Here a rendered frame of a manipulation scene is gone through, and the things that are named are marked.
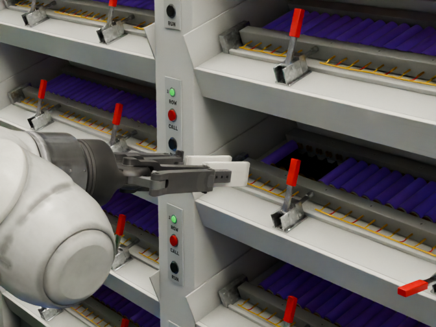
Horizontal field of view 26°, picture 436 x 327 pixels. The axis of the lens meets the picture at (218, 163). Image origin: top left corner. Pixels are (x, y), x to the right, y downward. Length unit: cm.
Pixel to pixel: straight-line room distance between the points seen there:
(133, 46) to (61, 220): 74
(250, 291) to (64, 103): 59
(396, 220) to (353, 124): 13
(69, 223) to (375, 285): 47
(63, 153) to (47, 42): 73
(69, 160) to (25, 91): 96
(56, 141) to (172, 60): 40
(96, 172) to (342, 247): 34
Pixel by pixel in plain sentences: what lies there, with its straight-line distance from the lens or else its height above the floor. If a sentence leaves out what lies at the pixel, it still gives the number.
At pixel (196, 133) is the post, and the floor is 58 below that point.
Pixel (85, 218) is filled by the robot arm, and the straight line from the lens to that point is 78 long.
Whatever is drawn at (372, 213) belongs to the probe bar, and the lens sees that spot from 118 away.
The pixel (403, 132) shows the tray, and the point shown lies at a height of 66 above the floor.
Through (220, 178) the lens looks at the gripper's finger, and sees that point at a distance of 112.
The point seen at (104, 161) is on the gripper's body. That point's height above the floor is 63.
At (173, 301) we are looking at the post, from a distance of 147.
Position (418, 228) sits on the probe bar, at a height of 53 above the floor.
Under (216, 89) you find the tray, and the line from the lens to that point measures 130.
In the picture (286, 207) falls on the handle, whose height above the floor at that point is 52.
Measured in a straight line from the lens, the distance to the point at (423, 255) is 112.
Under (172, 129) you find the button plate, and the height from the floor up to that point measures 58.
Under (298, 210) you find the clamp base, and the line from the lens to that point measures 124.
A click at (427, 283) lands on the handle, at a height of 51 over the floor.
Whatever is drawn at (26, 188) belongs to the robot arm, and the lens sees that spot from 79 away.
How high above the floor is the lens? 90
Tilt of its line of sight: 16 degrees down
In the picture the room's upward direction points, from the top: straight up
